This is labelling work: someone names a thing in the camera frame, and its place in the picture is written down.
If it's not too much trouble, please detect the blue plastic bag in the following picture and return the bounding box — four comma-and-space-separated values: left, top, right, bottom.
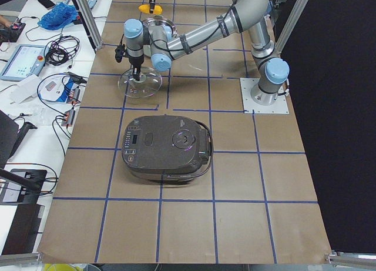
38, 2, 78, 31

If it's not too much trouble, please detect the teach pendant tablet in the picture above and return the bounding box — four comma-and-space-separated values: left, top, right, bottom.
1, 44, 48, 82

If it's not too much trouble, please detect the grey cooking pot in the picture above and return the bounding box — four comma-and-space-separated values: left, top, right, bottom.
142, 15, 179, 40

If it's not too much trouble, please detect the black cable bundle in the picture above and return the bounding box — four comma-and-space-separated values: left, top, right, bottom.
43, 35, 80, 66

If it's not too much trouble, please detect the black smartphone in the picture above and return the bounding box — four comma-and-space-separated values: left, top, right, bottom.
38, 0, 55, 9

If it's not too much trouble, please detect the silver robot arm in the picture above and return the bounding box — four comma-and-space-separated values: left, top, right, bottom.
115, 0, 290, 106

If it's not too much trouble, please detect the glass pot lid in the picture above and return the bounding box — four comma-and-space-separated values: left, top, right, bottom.
118, 67, 162, 99

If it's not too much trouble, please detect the aluminium frame post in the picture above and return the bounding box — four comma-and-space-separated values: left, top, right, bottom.
72, 0, 103, 52

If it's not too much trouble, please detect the white paper box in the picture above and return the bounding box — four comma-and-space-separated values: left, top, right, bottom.
9, 74, 41, 103

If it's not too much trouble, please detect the black rice cooker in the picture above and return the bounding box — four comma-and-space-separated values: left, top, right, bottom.
122, 115, 214, 182

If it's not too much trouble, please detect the white round device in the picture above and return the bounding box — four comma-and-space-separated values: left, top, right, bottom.
39, 75, 70, 102

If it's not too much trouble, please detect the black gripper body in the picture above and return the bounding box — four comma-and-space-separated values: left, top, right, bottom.
128, 55, 144, 68

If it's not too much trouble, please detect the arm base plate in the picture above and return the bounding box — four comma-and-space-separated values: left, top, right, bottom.
240, 78, 289, 115

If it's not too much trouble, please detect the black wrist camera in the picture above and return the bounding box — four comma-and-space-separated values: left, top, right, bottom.
115, 44, 127, 63

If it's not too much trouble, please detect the yellow corn cob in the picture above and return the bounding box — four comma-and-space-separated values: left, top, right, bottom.
138, 4, 163, 15

